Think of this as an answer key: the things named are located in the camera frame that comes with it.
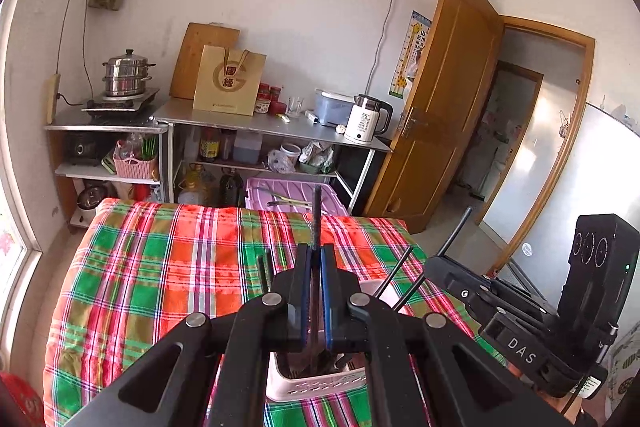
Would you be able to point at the small pink woven basket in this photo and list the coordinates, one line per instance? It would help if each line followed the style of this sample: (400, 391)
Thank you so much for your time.
(136, 167)

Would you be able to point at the wall poster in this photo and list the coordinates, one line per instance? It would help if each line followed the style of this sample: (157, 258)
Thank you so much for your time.
(411, 52)

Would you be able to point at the pink utensil basket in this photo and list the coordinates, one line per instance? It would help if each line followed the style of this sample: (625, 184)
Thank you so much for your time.
(320, 387)

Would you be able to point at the wooden cutting board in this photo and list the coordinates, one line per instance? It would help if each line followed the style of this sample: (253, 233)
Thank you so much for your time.
(192, 57)

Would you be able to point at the wooden door frame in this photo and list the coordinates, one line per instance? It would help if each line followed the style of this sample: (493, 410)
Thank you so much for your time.
(570, 107)

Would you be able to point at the red plastic object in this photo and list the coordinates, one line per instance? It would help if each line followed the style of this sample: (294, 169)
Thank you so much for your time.
(20, 402)

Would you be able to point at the purple plastic bin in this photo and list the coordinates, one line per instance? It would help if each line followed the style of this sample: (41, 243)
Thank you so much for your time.
(295, 192)

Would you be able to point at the clear water container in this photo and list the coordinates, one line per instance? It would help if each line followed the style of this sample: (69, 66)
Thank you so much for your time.
(332, 107)

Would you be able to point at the wooden door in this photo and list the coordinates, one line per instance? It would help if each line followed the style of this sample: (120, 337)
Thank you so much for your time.
(440, 107)

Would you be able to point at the red lidded jar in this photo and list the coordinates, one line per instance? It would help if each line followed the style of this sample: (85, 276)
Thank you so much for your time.
(263, 91)
(275, 94)

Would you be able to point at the white sliding glass door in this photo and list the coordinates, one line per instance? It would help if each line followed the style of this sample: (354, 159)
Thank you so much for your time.
(15, 157)

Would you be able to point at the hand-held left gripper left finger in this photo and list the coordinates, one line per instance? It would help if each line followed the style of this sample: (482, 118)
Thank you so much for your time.
(302, 302)

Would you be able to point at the beige power strip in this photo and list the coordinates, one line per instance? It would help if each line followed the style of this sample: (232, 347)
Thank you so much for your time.
(53, 98)

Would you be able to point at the steel steamer pot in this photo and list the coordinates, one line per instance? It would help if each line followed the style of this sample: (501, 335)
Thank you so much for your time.
(127, 74)

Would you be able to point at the dark sauce bottle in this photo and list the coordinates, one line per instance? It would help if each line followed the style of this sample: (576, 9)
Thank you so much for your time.
(210, 144)

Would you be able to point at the black chopstick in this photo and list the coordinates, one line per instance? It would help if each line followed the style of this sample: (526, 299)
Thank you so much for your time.
(316, 217)
(270, 271)
(456, 232)

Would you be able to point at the plaid tablecloth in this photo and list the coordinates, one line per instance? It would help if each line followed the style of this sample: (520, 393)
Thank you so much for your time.
(150, 267)

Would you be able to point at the white electric kettle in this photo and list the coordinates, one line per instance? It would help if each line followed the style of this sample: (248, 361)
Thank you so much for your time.
(365, 119)

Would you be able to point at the tan paper bag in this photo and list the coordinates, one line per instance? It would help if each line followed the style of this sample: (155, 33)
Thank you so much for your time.
(230, 82)

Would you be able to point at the black induction cooker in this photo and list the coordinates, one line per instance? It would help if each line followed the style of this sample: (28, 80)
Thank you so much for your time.
(120, 102)

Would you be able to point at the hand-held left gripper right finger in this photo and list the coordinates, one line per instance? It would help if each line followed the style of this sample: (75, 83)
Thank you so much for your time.
(327, 302)

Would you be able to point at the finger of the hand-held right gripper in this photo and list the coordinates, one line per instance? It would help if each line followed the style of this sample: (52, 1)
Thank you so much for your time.
(457, 279)

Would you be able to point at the steel shelf rack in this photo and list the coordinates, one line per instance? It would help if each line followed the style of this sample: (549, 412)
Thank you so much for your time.
(100, 127)

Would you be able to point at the black cooker appliance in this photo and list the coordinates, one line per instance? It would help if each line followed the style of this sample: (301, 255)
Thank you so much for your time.
(85, 148)

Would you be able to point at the steel counter table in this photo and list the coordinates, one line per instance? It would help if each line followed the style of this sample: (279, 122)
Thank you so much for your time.
(240, 124)

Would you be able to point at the white ceramic cup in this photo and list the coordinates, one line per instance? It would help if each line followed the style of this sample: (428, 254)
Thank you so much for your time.
(290, 153)

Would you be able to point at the glass cup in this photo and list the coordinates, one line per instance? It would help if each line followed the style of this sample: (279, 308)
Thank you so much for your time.
(295, 107)

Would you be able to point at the silver refrigerator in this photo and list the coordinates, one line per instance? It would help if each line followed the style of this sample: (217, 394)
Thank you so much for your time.
(560, 187)

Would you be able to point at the yellow oil bottle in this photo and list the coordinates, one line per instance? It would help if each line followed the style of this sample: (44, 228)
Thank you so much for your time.
(192, 189)

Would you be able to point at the person's right hand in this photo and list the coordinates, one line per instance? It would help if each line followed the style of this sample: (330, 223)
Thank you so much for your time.
(520, 374)

